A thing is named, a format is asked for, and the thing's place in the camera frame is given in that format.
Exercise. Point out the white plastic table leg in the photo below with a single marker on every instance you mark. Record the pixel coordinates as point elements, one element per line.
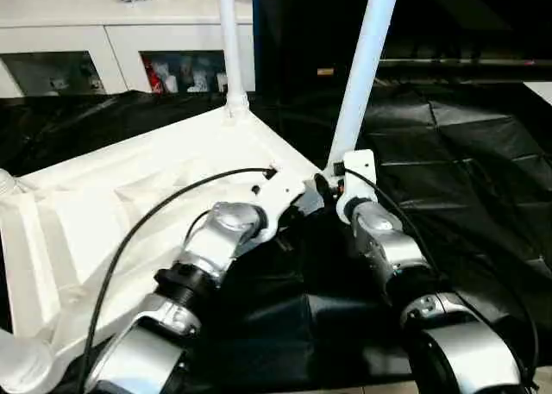
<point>366,66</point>
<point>230,45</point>
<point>21,359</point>
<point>6,183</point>

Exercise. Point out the small tan label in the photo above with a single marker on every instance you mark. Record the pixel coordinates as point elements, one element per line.
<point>325,71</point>

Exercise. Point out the black plastic mat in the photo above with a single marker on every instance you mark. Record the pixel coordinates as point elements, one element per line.
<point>453,152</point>

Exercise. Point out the dark blue panel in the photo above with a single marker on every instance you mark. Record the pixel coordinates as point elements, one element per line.
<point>259,23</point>

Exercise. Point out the red bottle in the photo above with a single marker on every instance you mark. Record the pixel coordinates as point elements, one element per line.
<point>155,77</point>

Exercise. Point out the white flat board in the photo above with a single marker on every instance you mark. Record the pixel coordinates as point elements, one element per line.
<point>541,91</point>

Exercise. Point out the white sideboard cabinet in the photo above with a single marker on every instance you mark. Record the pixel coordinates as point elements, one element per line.
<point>108,27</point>

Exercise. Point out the dark metal rail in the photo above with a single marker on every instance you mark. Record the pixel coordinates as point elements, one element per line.
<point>453,62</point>

